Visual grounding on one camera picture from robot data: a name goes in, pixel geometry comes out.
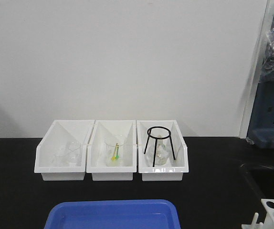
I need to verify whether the blue grey pegboard drying rack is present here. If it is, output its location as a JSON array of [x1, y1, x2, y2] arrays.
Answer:
[[246, 82, 274, 148]]

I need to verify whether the black metal tripod stand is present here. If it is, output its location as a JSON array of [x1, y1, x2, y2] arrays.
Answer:
[[144, 126, 176, 167]]

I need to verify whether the beaker with yellow green droppers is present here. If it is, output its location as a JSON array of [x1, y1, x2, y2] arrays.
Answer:
[[105, 138, 124, 167]]

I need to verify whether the middle white storage bin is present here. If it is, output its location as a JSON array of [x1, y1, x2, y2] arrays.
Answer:
[[86, 120, 137, 181]]

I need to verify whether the white storage bin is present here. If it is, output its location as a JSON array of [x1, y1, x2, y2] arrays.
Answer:
[[137, 120, 189, 181], [34, 120, 95, 181], [86, 120, 137, 181]]

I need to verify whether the right white storage bin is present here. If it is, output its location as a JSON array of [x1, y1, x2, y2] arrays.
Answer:
[[137, 120, 189, 181]]

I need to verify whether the glass flask under tripod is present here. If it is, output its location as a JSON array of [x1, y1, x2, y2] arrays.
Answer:
[[144, 135, 170, 167]]

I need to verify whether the clear beaker in left bin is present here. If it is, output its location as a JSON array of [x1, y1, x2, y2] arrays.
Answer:
[[52, 141, 81, 167]]

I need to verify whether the left white storage bin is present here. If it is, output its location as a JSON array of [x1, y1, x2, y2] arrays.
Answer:
[[34, 120, 95, 181]]

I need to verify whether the blue plastic tray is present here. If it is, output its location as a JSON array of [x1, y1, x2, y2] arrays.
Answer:
[[44, 199, 181, 229]]

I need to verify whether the black sink basin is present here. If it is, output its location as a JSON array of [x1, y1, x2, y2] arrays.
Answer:
[[240, 164, 274, 199]]

